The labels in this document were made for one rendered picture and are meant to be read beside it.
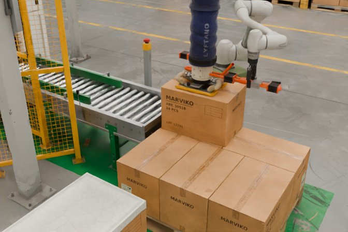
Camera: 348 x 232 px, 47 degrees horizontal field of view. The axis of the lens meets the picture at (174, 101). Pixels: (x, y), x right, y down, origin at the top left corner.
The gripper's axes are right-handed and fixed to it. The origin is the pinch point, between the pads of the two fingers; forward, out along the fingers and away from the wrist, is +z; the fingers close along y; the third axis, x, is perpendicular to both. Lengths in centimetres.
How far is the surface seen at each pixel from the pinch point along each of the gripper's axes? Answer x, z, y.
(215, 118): -19.2, 28.4, 18.3
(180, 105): -51, 25, 19
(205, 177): -5, 53, 61
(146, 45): -133, 9, -49
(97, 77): -182, 48, -24
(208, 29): -34, -39, 8
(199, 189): -2, 52, 75
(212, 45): -31.7, -25.5, 4.5
